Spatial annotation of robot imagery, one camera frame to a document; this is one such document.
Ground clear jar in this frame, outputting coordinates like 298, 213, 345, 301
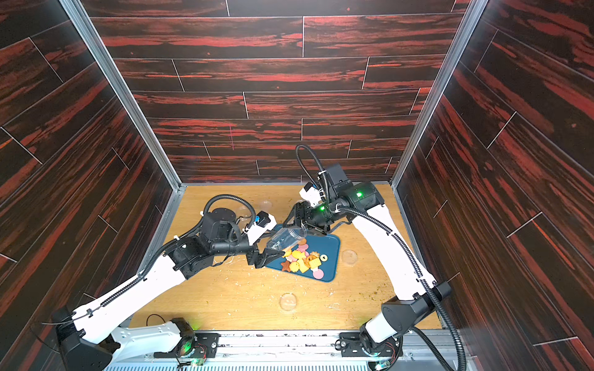
266, 227, 307, 251

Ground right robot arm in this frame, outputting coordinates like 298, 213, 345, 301
283, 144, 467, 370

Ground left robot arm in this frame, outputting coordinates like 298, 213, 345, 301
50, 194, 280, 370

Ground yellow fish shaped cookie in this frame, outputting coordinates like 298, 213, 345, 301
286, 250, 306, 262

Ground yellow square cookie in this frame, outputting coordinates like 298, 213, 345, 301
309, 258, 321, 270
291, 260, 309, 273

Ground teal plastic tray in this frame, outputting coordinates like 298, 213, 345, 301
266, 235, 340, 282

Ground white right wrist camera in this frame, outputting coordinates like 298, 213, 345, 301
299, 182, 323, 208

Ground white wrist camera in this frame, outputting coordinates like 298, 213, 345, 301
299, 182, 323, 208
245, 211, 277, 246

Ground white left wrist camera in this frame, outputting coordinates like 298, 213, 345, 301
245, 211, 277, 246

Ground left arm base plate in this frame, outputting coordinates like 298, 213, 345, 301
153, 332, 221, 360

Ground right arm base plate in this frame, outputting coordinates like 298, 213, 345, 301
334, 332, 403, 359

